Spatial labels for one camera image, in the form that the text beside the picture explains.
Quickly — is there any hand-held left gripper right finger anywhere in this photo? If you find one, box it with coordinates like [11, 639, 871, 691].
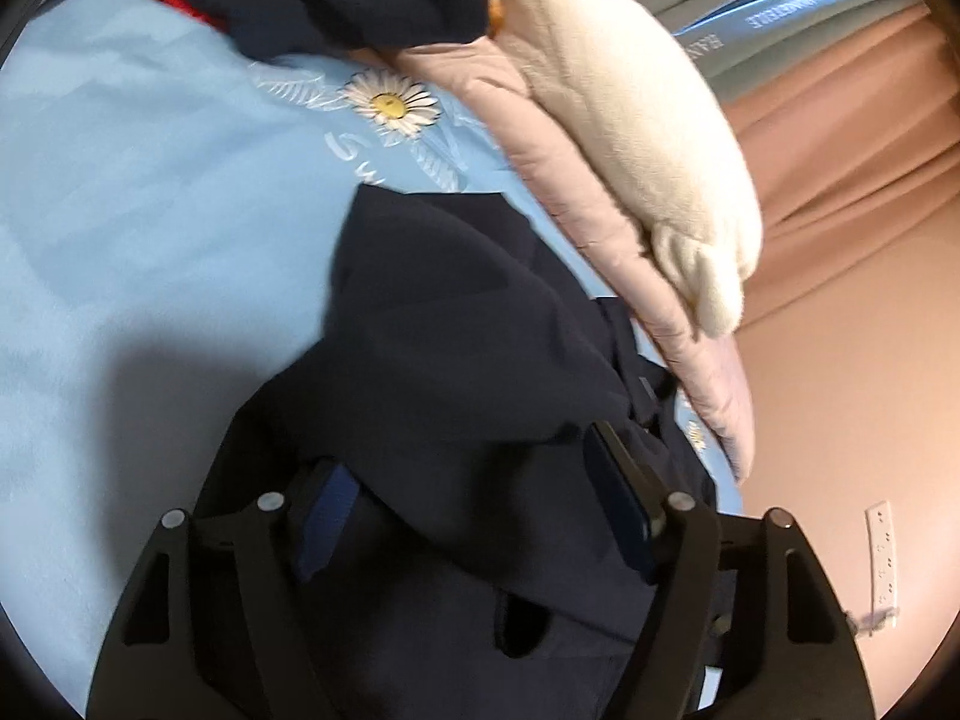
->
[581, 420, 878, 720]

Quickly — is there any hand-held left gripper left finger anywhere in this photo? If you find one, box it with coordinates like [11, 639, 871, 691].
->
[86, 457, 361, 720]

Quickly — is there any navy suit jacket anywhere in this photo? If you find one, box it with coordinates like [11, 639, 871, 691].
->
[191, 184, 721, 720]

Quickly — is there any pink quilt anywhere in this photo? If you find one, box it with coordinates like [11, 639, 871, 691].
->
[397, 30, 755, 485]

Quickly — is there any white fleece blanket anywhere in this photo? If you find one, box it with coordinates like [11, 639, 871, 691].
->
[495, 0, 766, 338]

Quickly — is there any light blue daisy bedsheet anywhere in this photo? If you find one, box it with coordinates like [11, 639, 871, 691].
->
[0, 0, 740, 713]

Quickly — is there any pink curtain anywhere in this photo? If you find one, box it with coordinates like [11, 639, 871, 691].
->
[517, 0, 960, 361]

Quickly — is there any white wall socket strip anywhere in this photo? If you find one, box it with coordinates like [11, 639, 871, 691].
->
[866, 499, 901, 638]

